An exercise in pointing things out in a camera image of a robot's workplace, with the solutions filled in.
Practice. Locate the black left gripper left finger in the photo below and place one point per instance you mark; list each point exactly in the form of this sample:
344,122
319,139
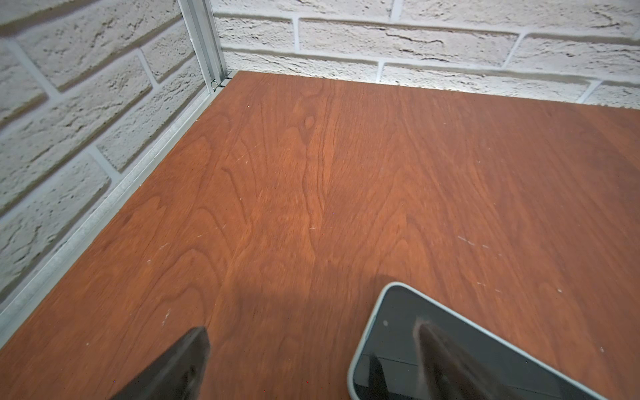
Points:
178,373

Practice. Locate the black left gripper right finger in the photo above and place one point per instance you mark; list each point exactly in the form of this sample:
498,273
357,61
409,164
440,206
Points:
452,373

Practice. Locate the phone in green case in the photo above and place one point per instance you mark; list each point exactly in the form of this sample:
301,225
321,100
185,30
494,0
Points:
386,364

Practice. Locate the aluminium frame rail left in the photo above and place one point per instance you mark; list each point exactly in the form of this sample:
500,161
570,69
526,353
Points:
203,34

